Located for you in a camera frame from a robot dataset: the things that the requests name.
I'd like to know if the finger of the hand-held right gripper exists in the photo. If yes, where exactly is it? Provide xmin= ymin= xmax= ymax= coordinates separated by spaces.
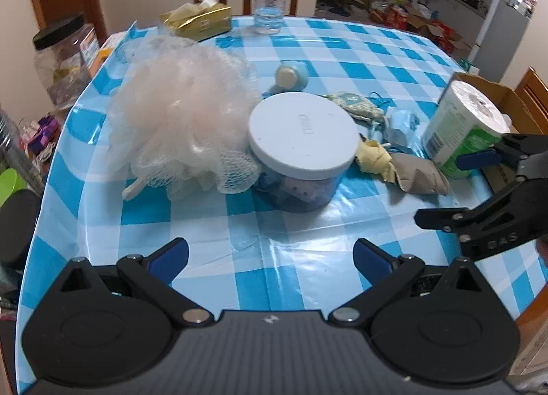
xmin=414 ymin=173 xmax=548 ymax=261
xmin=456 ymin=134 xmax=548 ymax=177

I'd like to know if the beige cloth pouch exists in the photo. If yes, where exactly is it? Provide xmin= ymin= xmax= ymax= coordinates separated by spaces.
xmin=391 ymin=153 xmax=450 ymax=195

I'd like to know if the wrapped toilet paper roll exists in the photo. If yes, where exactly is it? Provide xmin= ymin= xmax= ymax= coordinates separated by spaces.
xmin=423 ymin=79 xmax=512 ymax=179

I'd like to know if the small blue round toy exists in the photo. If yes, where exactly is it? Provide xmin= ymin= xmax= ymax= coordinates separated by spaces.
xmin=267 ymin=61 xmax=308 ymax=94

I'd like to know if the gold tissue pack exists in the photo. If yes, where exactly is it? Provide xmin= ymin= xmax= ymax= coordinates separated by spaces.
xmin=160 ymin=0 xmax=233 ymax=42

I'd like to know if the orange white carton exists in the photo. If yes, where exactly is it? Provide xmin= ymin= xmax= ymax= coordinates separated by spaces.
xmin=88 ymin=31 xmax=126 ymax=79

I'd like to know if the grey refrigerator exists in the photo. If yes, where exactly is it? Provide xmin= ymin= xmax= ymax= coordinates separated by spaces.
xmin=473 ymin=0 xmax=529 ymax=83

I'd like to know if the blue white checked tablecloth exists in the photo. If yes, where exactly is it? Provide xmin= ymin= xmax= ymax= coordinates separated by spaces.
xmin=15 ymin=14 xmax=548 ymax=379

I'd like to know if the floral sachet with blue tassel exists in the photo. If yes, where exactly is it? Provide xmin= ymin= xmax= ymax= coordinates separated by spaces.
xmin=323 ymin=90 xmax=390 ymax=124

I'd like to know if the pile of cardboard boxes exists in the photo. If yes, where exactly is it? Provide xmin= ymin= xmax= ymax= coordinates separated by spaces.
xmin=368 ymin=0 xmax=474 ymax=55

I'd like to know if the yellow cloth pouch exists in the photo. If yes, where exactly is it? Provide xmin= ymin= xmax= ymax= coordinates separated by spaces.
xmin=356 ymin=140 xmax=397 ymax=184

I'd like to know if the peach mesh bath loofah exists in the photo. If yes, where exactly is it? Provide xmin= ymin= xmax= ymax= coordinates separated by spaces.
xmin=107 ymin=33 xmax=263 ymax=201

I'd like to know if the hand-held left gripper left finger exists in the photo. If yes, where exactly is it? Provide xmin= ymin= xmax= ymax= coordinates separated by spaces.
xmin=60 ymin=238 xmax=215 ymax=327

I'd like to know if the purple packet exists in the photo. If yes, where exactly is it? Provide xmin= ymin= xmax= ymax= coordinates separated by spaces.
xmin=21 ymin=115 xmax=61 ymax=156

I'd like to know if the clear jar with white lid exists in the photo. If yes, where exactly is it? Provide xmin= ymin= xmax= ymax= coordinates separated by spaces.
xmin=247 ymin=92 xmax=359 ymax=213

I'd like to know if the blue face mask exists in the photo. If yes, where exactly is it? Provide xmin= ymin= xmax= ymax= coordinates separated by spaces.
xmin=385 ymin=107 xmax=418 ymax=148

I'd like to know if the clear jar with black lid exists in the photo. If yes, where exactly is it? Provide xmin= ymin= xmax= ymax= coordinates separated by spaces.
xmin=33 ymin=14 xmax=101 ymax=111

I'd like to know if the cardboard box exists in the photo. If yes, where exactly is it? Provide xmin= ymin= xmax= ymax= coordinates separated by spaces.
xmin=451 ymin=72 xmax=548 ymax=203

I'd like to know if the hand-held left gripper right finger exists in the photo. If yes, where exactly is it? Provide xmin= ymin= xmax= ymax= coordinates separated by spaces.
xmin=327 ymin=238 xmax=486 ymax=327

